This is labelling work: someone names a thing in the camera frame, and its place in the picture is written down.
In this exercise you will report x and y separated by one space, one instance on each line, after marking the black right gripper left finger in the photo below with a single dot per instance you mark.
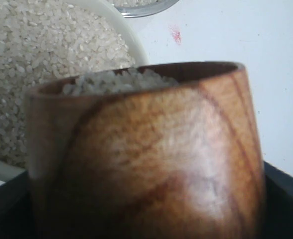
16 219

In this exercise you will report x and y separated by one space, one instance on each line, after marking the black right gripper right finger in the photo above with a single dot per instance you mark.
279 214

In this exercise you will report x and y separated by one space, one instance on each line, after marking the brown wooden cup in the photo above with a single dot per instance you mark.
173 163

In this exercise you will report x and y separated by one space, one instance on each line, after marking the steel plate with rice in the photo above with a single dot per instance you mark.
141 8

